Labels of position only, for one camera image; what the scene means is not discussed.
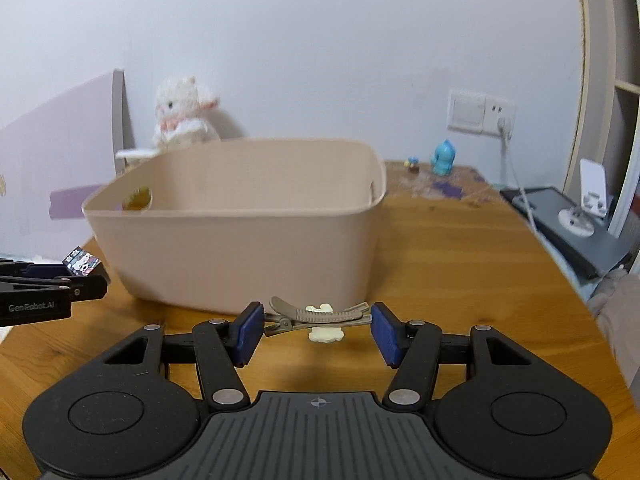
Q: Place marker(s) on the white wall switch socket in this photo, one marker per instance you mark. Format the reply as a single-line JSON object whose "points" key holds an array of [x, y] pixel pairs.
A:
{"points": [[478, 113]]}

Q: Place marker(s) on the small colourful figurine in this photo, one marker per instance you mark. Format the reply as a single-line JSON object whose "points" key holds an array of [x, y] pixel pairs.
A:
{"points": [[412, 164]]}

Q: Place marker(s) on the beige plastic storage bin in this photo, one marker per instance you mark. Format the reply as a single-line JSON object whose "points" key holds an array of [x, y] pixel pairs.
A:
{"points": [[216, 226]]}

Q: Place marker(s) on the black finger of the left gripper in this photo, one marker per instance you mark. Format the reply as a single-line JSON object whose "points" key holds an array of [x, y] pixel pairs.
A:
{"points": [[35, 300], [26, 270]]}

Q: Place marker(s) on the white shelf unit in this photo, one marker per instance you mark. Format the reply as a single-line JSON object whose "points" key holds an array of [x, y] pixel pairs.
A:
{"points": [[607, 129]]}

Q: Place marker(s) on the cartoon print small box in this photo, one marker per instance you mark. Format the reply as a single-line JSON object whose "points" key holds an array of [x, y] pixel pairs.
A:
{"points": [[81, 263]]}

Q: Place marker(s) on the blue figurine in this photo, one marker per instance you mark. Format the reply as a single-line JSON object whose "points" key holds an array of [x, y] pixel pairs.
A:
{"points": [[442, 160]]}

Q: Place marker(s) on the lilac bed headboard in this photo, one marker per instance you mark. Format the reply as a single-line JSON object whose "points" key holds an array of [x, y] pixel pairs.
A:
{"points": [[52, 159]]}

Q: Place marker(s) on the white plush lamb toy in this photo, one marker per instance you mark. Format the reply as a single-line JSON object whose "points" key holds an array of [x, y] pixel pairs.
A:
{"points": [[182, 107]]}

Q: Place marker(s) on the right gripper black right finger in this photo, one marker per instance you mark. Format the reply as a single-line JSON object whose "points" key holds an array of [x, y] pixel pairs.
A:
{"points": [[490, 403]]}

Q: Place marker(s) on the beige hair clip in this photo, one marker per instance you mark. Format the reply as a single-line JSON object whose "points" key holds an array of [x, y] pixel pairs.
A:
{"points": [[322, 323]]}

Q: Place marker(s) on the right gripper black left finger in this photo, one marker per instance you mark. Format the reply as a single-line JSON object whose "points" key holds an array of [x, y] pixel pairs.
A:
{"points": [[142, 403]]}

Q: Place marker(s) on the white phone stand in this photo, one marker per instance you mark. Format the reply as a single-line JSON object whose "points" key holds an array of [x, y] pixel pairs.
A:
{"points": [[593, 204]]}

